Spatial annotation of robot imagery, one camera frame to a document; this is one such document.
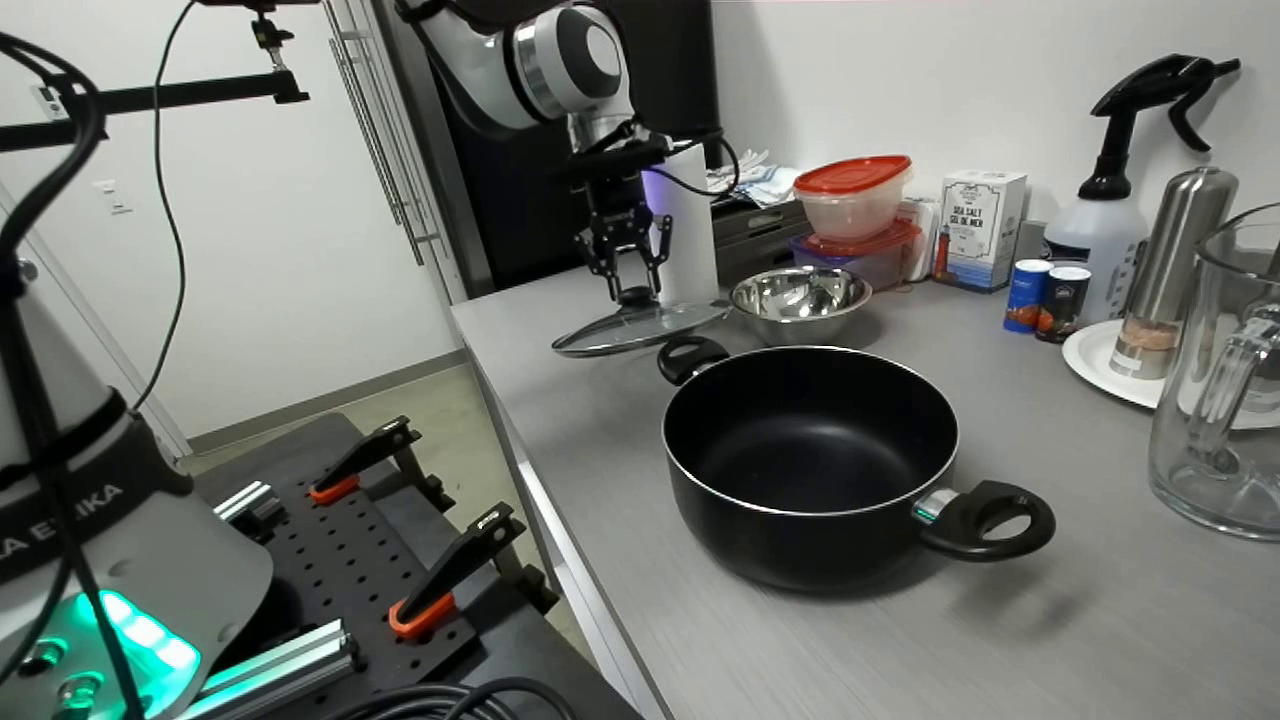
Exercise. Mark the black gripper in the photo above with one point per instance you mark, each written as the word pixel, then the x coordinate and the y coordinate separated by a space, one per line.
pixel 619 187

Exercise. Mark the glass pot lid black knob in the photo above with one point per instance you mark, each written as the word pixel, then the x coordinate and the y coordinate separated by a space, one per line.
pixel 624 333

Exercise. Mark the clear container red lid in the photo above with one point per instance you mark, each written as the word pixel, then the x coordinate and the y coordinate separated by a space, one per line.
pixel 855 194
pixel 867 254

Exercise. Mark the white paper towel roll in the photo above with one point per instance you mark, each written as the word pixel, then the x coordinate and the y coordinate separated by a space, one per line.
pixel 688 241

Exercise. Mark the white striped dish towel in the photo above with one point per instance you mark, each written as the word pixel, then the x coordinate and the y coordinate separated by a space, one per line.
pixel 763 180

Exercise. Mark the small stainless steel bowl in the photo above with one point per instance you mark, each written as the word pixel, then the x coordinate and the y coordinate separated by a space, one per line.
pixel 801 302

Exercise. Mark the black cooking pot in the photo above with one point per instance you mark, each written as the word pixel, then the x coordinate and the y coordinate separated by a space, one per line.
pixel 801 453

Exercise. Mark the white carton box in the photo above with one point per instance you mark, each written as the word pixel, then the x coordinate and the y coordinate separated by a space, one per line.
pixel 981 227

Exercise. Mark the small blue bottle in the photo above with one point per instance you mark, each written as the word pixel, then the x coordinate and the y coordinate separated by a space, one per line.
pixel 1024 296

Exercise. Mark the black perforated cart top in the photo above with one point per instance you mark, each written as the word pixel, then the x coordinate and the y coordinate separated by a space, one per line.
pixel 346 572

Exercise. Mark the short silver bar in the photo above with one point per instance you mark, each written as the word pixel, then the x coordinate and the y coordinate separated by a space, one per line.
pixel 247 502

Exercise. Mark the spray bottle black trigger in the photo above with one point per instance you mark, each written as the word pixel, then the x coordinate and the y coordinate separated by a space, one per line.
pixel 1103 235

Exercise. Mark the white round plate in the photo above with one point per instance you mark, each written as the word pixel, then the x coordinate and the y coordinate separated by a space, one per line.
pixel 1103 362

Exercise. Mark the aluminium extrusion bar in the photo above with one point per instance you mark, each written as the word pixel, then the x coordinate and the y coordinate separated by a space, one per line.
pixel 273 667

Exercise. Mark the stainless steel grinder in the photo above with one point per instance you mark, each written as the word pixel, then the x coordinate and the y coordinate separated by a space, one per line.
pixel 1172 267

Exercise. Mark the clear glass pitcher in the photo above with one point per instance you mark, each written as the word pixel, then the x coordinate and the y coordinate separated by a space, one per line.
pixel 1220 426

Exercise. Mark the black camera stand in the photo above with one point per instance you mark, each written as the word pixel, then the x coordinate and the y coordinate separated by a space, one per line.
pixel 203 95

